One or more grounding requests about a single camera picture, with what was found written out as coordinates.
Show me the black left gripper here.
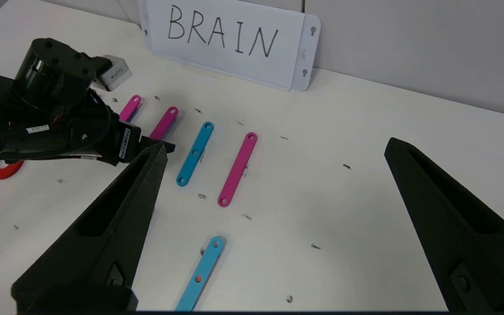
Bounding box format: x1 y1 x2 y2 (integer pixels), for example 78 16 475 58
102 118 176 167

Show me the long pink bar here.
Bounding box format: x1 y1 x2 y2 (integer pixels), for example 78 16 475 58
119 94 142 123
148 106 179 141

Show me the large red curved piece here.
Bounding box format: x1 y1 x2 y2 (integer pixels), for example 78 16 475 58
0 160 25 180

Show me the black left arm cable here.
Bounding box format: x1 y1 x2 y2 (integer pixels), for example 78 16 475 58
0 87 113 161

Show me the dark blue bar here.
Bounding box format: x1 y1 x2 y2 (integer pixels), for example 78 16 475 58
176 121 215 187

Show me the long light blue bar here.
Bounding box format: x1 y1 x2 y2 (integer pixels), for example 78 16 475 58
174 236 227 312

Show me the white BRAIN sign card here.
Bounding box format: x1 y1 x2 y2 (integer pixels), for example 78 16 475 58
137 0 322 92

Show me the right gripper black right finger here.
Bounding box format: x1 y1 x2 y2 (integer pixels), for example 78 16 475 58
384 137 504 313

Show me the narrow pink bar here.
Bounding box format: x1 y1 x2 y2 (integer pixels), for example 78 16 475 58
217 132 258 208

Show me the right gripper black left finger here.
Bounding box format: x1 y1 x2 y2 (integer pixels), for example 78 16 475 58
10 142 168 313

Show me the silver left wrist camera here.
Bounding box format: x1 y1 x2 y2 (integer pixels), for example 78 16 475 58
97 54 133 92

